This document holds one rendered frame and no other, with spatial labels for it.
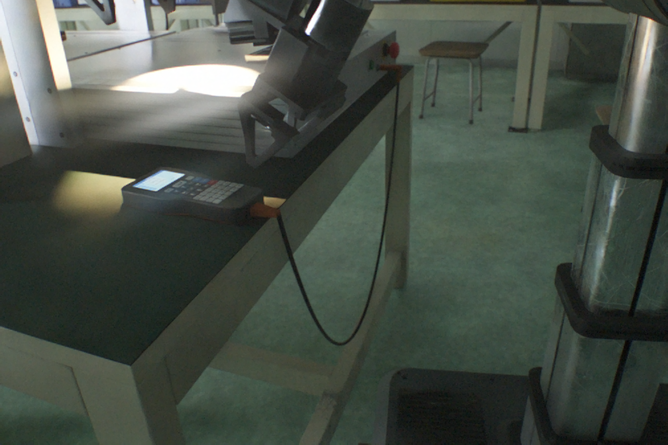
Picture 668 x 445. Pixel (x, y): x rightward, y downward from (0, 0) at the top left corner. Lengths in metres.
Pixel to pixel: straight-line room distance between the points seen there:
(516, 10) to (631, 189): 2.63
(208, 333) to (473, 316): 1.22
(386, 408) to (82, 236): 0.65
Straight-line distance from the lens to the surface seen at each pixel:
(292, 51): 0.51
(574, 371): 0.75
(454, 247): 2.02
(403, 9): 3.27
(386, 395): 1.09
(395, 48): 1.30
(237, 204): 0.64
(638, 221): 0.64
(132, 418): 0.54
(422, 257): 1.95
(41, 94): 1.04
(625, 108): 0.63
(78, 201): 0.80
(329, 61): 0.51
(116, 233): 0.68
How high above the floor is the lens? 1.06
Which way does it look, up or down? 24 degrees down
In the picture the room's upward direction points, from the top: 2 degrees counter-clockwise
